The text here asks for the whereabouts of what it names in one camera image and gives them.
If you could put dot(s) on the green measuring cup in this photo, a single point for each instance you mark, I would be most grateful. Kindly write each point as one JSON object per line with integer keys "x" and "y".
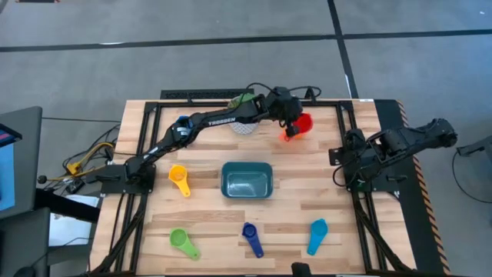
{"x": 179, "y": 237}

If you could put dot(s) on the red measuring cup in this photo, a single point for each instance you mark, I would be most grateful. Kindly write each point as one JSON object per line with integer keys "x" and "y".
{"x": 304, "y": 122}

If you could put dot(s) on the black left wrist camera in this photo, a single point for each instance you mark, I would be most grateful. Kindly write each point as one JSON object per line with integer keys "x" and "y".
{"x": 283, "y": 94}

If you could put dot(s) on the dark blue measuring cup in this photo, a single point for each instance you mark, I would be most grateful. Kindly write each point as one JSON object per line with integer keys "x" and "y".
{"x": 250, "y": 231}

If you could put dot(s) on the black table-level camera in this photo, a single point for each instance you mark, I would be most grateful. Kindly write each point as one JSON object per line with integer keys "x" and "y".
{"x": 301, "y": 270}

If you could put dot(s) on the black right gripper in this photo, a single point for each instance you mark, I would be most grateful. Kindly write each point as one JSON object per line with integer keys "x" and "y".
{"x": 359, "y": 152}

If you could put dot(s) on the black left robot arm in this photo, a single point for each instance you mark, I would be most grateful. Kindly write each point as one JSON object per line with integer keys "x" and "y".
{"x": 223, "y": 119}

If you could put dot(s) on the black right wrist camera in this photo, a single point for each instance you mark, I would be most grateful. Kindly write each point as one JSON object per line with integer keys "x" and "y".
{"x": 355, "y": 137}

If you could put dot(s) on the teal plastic basket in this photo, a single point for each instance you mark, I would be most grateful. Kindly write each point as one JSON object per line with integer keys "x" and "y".
{"x": 246, "y": 181}

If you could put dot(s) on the light blue measuring cup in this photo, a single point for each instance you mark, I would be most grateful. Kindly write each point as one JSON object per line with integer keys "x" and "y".
{"x": 319, "y": 229}

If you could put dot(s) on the yellow measuring cup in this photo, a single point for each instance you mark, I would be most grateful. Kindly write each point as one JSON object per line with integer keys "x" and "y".
{"x": 178, "y": 174}

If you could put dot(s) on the potted plant white patterned pot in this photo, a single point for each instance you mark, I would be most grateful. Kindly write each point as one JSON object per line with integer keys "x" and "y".
{"x": 243, "y": 129}

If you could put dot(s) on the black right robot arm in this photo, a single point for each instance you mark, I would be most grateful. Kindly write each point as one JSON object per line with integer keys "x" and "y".
{"x": 415, "y": 138}

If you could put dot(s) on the black floor stand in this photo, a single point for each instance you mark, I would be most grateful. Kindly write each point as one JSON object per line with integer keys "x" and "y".
{"x": 474, "y": 147}

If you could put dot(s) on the black metal table frame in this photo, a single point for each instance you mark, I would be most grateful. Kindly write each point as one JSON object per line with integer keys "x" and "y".
{"x": 215, "y": 104}

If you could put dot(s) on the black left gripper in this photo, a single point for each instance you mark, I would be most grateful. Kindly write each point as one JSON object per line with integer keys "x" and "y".
{"x": 286, "y": 109}

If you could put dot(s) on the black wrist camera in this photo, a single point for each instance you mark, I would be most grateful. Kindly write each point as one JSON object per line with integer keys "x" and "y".
{"x": 283, "y": 94}
{"x": 355, "y": 137}

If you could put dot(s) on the computer monitor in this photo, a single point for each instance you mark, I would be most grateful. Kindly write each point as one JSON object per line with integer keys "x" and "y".
{"x": 7, "y": 173}

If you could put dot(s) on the black hazard-striped mat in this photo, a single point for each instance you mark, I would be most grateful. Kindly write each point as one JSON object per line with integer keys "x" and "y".
{"x": 407, "y": 215}

